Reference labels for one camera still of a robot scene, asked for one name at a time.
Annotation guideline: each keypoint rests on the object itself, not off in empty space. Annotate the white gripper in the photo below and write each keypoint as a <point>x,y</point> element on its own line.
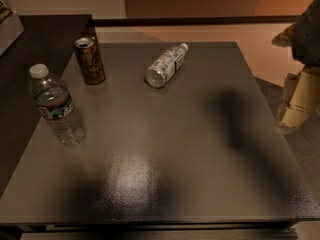
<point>307,40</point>

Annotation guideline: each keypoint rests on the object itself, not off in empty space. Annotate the clear blue-label bottle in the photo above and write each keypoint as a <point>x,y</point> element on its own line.
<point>164,68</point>

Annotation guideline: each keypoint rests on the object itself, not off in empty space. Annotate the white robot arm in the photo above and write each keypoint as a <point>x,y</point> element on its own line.
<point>303,37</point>

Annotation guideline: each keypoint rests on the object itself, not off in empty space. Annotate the orange soda can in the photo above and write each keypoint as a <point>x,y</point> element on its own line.
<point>89,59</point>

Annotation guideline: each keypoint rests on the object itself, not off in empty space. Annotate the upright clear water bottle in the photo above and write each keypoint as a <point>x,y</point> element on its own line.
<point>54,101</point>

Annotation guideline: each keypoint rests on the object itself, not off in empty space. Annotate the grey box at left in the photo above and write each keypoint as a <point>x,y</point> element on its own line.
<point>10,30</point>

